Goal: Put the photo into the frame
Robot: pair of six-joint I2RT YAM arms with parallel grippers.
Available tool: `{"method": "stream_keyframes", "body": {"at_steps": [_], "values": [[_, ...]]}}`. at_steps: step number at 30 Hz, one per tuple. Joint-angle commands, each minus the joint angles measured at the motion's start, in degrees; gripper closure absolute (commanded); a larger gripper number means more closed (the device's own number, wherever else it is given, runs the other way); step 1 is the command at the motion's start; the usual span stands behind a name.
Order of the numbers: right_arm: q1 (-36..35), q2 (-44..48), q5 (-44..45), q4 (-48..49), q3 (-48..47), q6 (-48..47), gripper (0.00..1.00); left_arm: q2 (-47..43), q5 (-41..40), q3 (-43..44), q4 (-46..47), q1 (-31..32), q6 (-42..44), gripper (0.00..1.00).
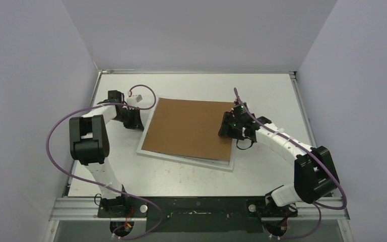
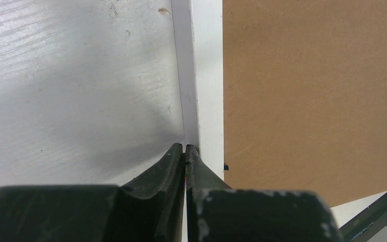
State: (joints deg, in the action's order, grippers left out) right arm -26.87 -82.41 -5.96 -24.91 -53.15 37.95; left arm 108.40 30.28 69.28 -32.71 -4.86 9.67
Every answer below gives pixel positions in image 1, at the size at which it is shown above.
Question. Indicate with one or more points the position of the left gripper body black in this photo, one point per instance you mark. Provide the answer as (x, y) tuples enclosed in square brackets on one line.
[(130, 118)]

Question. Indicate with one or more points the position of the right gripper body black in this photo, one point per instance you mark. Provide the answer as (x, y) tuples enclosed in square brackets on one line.
[(227, 127)]

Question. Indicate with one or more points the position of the white picture frame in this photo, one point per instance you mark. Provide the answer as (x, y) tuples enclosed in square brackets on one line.
[(180, 159)]

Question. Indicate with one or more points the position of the white brown backing board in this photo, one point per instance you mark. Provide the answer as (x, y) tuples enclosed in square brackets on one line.
[(190, 130)]

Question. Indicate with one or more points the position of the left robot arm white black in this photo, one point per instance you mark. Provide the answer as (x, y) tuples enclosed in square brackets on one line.
[(89, 144)]

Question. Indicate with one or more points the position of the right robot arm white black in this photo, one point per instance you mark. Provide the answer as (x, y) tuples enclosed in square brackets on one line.
[(314, 173)]

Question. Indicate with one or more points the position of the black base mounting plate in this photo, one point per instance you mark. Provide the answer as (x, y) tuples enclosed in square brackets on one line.
[(198, 214)]

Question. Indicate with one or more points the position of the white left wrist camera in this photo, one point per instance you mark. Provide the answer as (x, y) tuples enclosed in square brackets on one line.
[(133, 100)]

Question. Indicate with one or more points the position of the aluminium front rail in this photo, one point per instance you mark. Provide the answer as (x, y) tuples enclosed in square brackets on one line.
[(85, 209)]

